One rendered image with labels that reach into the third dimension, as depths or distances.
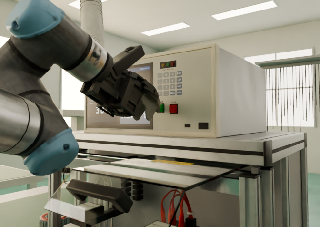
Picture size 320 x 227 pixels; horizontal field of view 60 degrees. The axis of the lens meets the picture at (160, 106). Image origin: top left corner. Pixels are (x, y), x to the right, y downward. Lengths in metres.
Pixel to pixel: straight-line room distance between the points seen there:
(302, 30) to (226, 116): 6.57
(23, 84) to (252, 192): 0.42
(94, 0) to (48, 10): 1.75
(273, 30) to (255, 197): 6.87
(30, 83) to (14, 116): 0.12
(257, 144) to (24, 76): 0.41
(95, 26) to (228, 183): 1.66
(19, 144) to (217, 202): 0.53
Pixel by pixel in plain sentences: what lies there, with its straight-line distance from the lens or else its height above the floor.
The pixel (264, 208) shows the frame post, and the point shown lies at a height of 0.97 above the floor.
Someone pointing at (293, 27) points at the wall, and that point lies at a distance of 7.24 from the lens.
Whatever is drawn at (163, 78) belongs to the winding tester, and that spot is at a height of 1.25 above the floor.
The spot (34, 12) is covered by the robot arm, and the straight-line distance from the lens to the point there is 0.44.
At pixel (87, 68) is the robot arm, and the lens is 0.49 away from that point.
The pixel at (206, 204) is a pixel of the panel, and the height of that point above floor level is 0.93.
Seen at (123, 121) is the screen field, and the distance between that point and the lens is 0.76.
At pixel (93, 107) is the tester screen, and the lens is 0.85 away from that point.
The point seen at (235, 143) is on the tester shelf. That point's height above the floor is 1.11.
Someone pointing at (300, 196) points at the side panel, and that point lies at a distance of 0.95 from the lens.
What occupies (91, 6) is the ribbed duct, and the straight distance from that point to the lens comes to 2.16.
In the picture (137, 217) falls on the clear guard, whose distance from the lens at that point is 0.39.
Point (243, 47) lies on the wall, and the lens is 7.46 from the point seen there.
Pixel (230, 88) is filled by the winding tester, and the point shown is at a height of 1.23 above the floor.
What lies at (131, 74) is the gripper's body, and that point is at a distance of 0.56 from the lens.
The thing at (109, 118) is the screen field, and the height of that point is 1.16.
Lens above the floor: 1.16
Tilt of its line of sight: 3 degrees up
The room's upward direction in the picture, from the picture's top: straight up
